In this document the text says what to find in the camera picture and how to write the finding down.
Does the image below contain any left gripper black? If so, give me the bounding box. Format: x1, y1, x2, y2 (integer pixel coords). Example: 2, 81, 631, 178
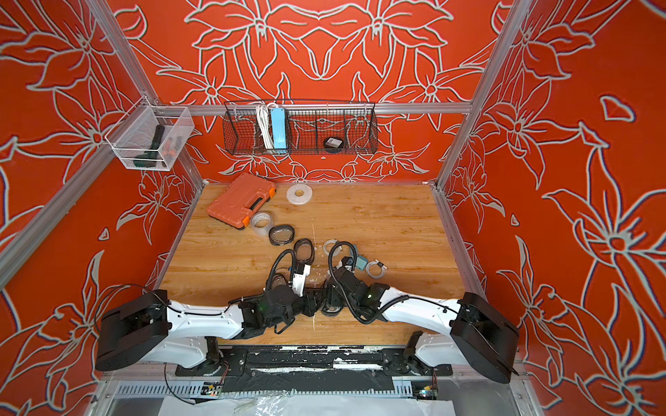
265, 288, 331, 331

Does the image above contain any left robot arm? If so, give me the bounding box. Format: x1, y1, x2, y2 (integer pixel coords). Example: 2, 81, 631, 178
95, 248, 322, 376

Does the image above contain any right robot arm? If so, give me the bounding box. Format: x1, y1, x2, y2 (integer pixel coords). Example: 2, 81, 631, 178
327, 241, 520, 384

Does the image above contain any teal charger cube right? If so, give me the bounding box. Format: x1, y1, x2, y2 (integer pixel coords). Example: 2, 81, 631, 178
355, 256, 369, 270

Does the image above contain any clear tape roll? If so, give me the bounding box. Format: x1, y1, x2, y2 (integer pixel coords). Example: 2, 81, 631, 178
250, 211, 275, 237

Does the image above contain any white tape roll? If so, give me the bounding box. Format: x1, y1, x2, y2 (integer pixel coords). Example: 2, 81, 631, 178
286, 184, 313, 206

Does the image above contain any orange tool case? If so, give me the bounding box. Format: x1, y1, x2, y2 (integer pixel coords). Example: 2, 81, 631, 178
206, 173, 276, 230

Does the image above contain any black item in basket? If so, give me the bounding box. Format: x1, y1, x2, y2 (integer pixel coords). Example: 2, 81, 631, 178
324, 136, 345, 154

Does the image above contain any blue power bank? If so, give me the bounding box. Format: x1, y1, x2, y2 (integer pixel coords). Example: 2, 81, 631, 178
271, 107, 287, 153

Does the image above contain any dark green tool in bin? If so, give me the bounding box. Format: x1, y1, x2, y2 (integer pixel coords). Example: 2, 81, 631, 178
133, 124, 165, 168

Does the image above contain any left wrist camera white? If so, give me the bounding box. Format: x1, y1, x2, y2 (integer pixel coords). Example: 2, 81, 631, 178
291, 263, 310, 297

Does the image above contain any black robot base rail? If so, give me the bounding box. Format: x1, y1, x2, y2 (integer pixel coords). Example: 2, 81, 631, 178
174, 345, 453, 397

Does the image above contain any black wire wall basket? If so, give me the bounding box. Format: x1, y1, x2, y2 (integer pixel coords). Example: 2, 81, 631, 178
222, 100, 379, 156

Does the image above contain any white cable in basket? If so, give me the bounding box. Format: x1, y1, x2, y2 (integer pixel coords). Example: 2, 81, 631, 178
255, 103, 278, 152

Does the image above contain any clear acrylic wall bin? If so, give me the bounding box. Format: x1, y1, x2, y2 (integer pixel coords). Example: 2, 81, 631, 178
104, 96, 194, 172

